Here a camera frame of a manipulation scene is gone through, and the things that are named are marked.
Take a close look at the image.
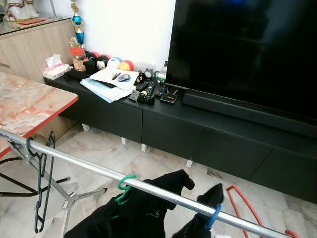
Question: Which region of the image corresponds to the black wire hanger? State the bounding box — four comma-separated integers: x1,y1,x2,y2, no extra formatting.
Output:
26,131,56,234

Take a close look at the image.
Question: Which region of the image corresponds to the light wooden sideboard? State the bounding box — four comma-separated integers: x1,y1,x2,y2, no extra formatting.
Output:
0,17,78,83

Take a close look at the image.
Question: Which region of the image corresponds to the blue gold trophy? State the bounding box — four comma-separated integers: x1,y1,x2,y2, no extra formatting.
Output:
69,0,87,46

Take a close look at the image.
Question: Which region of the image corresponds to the green plastic hanger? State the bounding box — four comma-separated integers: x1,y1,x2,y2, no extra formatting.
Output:
115,174,137,206

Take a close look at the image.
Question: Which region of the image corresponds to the black shirt white logo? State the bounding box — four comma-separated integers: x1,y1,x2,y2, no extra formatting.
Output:
171,183,224,238

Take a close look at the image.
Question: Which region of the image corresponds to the white ceramic figurine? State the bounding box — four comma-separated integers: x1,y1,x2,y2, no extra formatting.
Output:
5,0,40,21

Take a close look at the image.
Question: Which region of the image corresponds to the red plastic hanger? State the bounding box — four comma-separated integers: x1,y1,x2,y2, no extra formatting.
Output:
226,185,300,238

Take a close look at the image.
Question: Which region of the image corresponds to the large black television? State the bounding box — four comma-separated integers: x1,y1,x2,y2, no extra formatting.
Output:
166,0,317,119

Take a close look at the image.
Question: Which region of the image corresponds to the silver metal clothes rack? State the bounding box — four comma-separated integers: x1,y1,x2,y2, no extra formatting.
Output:
0,128,298,238

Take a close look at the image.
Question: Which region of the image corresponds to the stack of white papers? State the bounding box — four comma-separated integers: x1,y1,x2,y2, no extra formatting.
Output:
80,66,140,104

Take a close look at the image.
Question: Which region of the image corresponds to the blue plastic hanger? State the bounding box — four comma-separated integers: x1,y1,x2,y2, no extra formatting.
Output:
205,203,223,230

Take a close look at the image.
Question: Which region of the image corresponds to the brown jar red lid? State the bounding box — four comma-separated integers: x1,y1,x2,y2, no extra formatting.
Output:
69,46,88,72

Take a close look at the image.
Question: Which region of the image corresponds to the black soundbar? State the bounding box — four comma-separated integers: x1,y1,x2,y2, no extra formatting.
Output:
182,91,317,138

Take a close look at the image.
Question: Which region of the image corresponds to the small black box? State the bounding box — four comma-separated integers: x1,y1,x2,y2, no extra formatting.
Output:
160,91,179,104

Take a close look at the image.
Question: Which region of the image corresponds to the black low tv console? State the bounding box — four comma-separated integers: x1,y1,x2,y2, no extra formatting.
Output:
44,73,317,204

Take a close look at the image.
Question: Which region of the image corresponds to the black t-shirt green logo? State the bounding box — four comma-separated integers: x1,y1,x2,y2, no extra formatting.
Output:
64,170,195,238

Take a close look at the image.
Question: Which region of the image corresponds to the marble folding table red edge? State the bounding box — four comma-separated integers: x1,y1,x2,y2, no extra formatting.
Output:
0,72,79,197

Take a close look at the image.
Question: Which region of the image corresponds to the pink white tissue box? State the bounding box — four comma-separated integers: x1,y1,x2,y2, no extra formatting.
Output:
42,54,73,80

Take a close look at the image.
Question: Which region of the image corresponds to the black plush toy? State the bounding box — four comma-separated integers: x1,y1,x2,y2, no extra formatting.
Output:
83,51,110,75

